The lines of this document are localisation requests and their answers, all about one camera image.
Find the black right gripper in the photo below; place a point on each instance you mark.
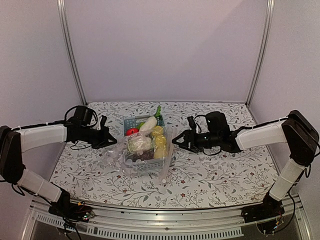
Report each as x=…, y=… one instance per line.
x=187, y=134

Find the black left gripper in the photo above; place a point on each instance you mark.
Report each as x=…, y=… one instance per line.
x=103, y=142

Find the clear zip top bag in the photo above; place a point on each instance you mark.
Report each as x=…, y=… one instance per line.
x=115, y=158

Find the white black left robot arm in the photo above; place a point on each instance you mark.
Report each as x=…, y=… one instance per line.
x=84, y=126

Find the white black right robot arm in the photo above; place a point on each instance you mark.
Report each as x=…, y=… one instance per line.
x=293, y=133

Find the yellow lemon toy top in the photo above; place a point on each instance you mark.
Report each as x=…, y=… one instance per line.
x=157, y=131

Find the yellow lemon toy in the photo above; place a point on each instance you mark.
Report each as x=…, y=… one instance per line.
x=157, y=131
x=160, y=141

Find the yellow lemon toy middle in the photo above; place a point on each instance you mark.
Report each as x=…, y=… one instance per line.
x=160, y=141

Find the red apple toy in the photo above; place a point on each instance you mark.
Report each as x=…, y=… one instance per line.
x=131, y=131

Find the pale yellow round toy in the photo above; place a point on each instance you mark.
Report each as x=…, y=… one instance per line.
x=160, y=153

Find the white radish toy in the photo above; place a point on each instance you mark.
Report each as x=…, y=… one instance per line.
x=151, y=122

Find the blue plastic basket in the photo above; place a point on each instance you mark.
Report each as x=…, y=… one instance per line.
x=152, y=165

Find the floral pattern table mat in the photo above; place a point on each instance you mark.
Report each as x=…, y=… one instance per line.
x=193, y=180

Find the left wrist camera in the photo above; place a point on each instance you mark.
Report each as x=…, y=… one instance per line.
x=102, y=120

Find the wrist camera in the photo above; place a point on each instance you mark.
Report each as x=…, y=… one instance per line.
x=102, y=120
x=193, y=125

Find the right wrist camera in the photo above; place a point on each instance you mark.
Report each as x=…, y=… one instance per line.
x=193, y=125

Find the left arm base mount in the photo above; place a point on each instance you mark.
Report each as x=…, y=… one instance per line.
x=77, y=212

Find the front aluminium rail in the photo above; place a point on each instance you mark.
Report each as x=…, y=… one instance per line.
x=116, y=222

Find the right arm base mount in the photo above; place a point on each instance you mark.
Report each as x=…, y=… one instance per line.
x=267, y=219

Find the left aluminium frame post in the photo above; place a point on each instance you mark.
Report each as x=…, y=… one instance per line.
x=61, y=7

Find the aluminium frame post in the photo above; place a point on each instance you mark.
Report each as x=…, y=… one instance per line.
x=61, y=7
x=262, y=51

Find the right aluminium frame post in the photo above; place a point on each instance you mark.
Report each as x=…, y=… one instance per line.
x=262, y=51

